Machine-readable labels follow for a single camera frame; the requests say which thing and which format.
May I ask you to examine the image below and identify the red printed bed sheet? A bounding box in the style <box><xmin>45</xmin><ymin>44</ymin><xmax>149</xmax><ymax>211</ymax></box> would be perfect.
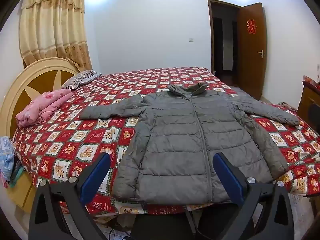
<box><xmin>11</xmin><ymin>67</ymin><xmax>320</xmax><ymax>217</ymax></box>

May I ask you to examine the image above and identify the red box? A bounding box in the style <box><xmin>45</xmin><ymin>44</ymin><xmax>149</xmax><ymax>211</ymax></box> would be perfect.
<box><xmin>302</xmin><ymin>75</ymin><xmax>320</xmax><ymax>88</ymax></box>

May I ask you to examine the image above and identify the black cable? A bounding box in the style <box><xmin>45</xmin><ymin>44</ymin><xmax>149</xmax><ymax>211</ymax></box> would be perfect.
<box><xmin>184</xmin><ymin>211</ymin><xmax>198</xmax><ymax>233</ymax></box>

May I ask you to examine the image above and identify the cream bedside cabinet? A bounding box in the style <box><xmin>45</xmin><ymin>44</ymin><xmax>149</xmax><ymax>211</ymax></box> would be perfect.
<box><xmin>6</xmin><ymin>172</ymin><xmax>38</xmax><ymax>213</ymax></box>

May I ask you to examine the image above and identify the beige patterned curtain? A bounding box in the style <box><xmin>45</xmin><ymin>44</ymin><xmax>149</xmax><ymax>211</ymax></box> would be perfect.
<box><xmin>19</xmin><ymin>0</ymin><xmax>93</xmax><ymax>72</ymax></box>

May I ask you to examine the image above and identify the red paper door decoration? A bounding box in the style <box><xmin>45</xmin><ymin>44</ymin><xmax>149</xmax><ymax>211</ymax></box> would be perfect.
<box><xmin>246</xmin><ymin>19</ymin><xmax>257</xmax><ymax>34</ymax></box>

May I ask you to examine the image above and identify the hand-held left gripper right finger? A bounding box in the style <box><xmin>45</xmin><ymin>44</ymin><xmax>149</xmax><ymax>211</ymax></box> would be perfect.
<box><xmin>213</xmin><ymin>152</ymin><xmax>295</xmax><ymax>240</ymax></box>

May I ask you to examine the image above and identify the pile of blue white clothes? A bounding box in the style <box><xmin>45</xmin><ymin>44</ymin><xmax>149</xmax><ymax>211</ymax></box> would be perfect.
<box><xmin>0</xmin><ymin>136</ymin><xmax>24</xmax><ymax>188</ymax></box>

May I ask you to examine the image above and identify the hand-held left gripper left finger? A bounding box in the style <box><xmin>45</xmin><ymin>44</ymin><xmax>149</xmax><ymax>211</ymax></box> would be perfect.
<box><xmin>29</xmin><ymin>152</ymin><xmax>112</xmax><ymax>240</ymax></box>

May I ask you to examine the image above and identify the pink folded quilt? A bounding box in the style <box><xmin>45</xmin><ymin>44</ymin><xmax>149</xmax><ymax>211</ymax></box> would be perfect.
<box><xmin>15</xmin><ymin>89</ymin><xmax>74</xmax><ymax>127</ymax></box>

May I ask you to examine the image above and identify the brown wooden door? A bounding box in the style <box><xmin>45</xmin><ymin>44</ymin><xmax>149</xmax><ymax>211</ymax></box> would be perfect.
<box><xmin>237</xmin><ymin>3</ymin><xmax>267</xmax><ymax>100</ymax></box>

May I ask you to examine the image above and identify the striped pillow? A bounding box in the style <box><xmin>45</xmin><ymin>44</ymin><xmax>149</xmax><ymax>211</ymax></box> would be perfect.
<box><xmin>61</xmin><ymin>70</ymin><xmax>103</xmax><ymax>90</ymax></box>

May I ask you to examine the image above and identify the dark wooden door frame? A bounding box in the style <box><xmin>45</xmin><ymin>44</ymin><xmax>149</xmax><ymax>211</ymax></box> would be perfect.
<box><xmin>207</xmin><ymin>0</ymin><xmax>242</xmax><ymax>87</ymax></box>

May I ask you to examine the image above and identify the cream wooden headboard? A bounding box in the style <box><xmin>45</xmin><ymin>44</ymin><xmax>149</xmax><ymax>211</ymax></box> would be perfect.
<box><xmin>0</xmin><ymin>57</ymin><xmax>80</xmax><ymax>140</ymax></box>

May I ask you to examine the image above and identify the brown wooden cabinet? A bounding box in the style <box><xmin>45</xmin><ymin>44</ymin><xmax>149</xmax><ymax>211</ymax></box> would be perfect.
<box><xmin>297</xmin><ymin>80</ymin><xmax>320</xmax><ymax>132</ymax></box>

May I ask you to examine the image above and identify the grey puffer jacket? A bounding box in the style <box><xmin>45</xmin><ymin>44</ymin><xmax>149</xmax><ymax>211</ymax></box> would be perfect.
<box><xmin>79</xmin><ymin>82</ymin><xmax>300</xmax><ymax>204</ymax></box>

